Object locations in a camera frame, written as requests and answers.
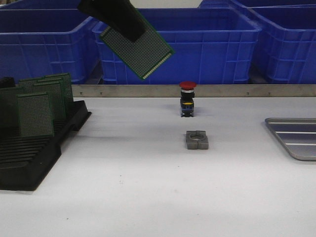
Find far left blue crate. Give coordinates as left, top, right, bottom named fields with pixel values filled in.
left=0, top=0, right=80, bottom=10

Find right blue plastic crate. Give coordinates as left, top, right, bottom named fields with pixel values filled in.
left=249, top=6, right=316, bottom=84

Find grey metal clamp block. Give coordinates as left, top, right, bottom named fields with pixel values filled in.
left=186, top=130, right=209, bottom=150

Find blue plastic crate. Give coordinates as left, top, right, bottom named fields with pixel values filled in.
left=93, top=8, right=261, bottom=85
left=0, top=9, right=99, bottom=84
left=249, top=6, right=316, bottom=84

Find far right blue crate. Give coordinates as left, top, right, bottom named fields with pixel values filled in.
left=198, top=0, right=316, bottom=8

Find rearmost green perforated board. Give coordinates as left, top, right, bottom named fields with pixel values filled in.
left=41, top=73, right=74, bottom=110

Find silver metal tray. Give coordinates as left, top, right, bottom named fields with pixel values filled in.
left=265, top=118, right=316, bottom=161

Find metal table edge rail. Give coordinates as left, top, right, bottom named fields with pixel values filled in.
left=72, top=84, right=316, bottom=98

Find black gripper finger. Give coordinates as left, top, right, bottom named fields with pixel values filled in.
left=77, top=0, right=146, bottom=42

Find centre blue plastic crate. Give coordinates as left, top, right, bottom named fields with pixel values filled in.
left=93, top=8, right=261, bottom=85

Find red emergency stop button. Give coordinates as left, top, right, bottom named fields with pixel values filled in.
left=179, top=81, right=197, bottom=118

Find black slotted board rack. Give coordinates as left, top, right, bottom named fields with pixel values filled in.
left=0, top=77, right=92, bottom=191

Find left blue plastic crate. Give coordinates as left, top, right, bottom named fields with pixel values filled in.
left=0, top=9, right=99, bottom=84

